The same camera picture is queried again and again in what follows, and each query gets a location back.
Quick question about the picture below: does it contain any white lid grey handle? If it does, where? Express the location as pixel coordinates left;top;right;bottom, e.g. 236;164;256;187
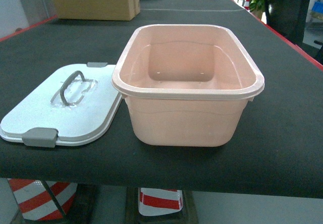
1;63;122;148

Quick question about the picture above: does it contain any pink plastic storage box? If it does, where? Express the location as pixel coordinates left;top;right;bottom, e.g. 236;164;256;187
112;24;265;147

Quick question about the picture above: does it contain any brown cardboard box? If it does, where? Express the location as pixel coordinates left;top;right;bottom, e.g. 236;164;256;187
53;0;140;21

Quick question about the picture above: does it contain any right striped traffic cone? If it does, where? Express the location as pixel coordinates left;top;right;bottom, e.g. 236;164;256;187
125;187;199;223

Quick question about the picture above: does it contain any striped traffic cone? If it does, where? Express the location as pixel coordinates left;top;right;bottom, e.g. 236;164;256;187
125;187;199;223
7;178;98;224
243;0;250;11

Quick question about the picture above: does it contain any black table mat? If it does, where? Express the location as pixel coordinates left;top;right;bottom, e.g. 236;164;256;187
1;0;322;198

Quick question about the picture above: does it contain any far striped traffic cone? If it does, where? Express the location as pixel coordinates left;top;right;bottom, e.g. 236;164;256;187
243;0;250;11

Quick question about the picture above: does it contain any black office chair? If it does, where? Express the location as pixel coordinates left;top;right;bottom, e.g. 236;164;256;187
263;0;323;63

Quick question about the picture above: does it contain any left striped traffic cone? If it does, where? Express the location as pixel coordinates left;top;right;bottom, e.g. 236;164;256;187
7;178;98;224

